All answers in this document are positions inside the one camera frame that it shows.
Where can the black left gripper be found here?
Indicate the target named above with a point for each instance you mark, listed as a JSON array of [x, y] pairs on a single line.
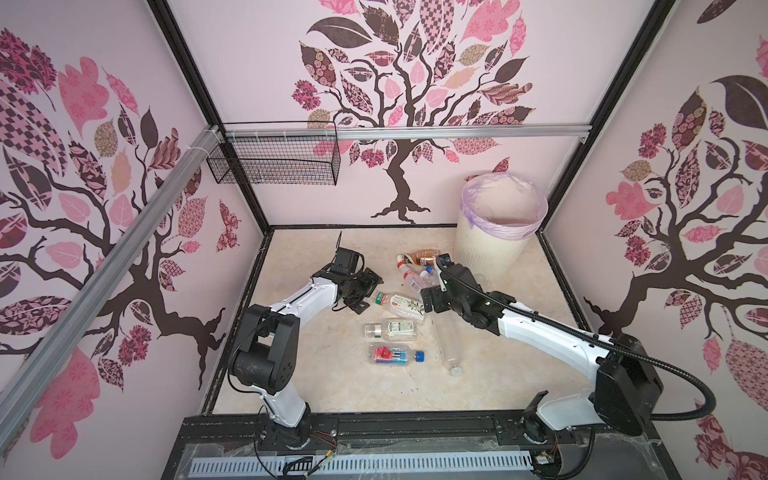
[[370, 280]]

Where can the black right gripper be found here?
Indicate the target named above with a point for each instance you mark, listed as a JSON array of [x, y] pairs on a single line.
[[435, 294]]

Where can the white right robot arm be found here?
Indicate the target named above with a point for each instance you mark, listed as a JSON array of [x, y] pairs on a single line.
[[623, 390]]

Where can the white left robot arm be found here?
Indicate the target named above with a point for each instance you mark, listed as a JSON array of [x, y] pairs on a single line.
[[265, 352]]

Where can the white bin purple bag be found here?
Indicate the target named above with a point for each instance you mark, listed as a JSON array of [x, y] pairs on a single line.
[[499, 213]]

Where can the clear bottle green white label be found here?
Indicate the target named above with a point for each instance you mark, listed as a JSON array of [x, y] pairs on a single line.
[[401, 306]]

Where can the white bottle red cap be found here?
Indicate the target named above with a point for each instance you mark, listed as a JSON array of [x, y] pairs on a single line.
[[412, 278]]

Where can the tall clear empty bottle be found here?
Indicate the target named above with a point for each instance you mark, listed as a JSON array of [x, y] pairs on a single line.
[[449, 343]]

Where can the small clear bottle green label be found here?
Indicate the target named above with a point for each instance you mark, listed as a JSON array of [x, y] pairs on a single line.
[[391, 330]]

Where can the clear bottle pink blue label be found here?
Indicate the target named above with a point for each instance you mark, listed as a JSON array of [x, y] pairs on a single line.
[[395, 354]]

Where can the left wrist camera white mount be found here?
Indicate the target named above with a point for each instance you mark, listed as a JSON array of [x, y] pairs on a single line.
[[442, 264]]

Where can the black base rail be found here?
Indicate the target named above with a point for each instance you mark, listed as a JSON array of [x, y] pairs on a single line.
[[356, 430]]

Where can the black wire basket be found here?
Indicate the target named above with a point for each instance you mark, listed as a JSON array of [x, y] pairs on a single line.
[[278, 153]]

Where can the white slotted cable duct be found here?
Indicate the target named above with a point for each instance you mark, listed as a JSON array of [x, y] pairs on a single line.
[[355, 465]]

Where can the aluminium rail back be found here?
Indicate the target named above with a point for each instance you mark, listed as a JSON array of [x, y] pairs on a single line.
[[414, 131]]

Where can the aluminium rail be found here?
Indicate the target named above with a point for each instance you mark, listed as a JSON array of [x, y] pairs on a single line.
[[414, 131], [24, 390]]

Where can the black corner frame post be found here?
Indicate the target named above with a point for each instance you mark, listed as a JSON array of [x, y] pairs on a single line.
[[170, 29]]

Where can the aluminium rail left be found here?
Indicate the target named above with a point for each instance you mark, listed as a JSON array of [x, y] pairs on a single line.
[[24, 390]]

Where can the black right corner post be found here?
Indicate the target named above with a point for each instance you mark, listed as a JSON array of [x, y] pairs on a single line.
[[641, 46]]

